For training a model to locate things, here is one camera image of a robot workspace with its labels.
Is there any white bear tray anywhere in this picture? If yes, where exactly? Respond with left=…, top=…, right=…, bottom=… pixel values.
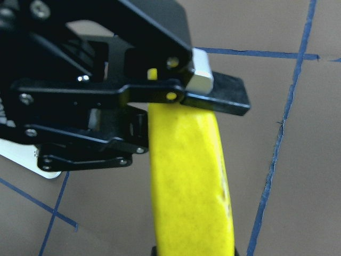
left=1, top=139, right=61, bottom=179

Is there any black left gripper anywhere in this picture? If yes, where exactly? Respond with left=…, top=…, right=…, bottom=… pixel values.
left=1, top=1, right=149, bottom=172

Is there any yellow banana basket edge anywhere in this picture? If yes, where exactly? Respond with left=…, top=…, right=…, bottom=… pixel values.
left=147, top=68, right=237, bottom=256

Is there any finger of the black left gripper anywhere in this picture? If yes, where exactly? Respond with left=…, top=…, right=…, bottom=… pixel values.
left=10, top=0, right=251, bottom=117

